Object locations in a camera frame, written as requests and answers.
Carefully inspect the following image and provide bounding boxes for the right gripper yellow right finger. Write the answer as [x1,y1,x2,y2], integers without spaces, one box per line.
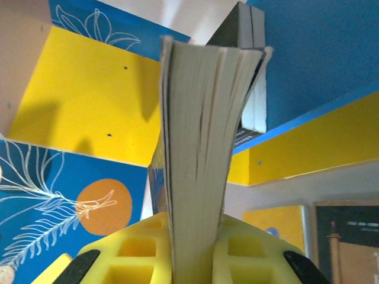
[211,213,331,284]

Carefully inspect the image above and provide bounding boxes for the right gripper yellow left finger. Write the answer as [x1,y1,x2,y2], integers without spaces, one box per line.
[29,211,175,284]

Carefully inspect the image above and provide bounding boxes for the yellow cartoon cover book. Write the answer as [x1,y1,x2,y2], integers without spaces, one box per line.
[242,205,306,255]

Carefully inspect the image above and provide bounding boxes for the dark brown and beige book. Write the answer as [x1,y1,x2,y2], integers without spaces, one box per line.
[313,200,379,284]

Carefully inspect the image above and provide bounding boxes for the dark blue illustrated book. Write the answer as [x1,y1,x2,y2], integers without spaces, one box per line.
[147,34,274,284]

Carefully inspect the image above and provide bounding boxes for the dark book with white characters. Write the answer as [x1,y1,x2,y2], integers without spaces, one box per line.
[206,1,256,149]

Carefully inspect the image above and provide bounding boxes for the yellow pink blue bookshelf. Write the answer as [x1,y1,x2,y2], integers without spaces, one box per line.
[0,0,379,187]

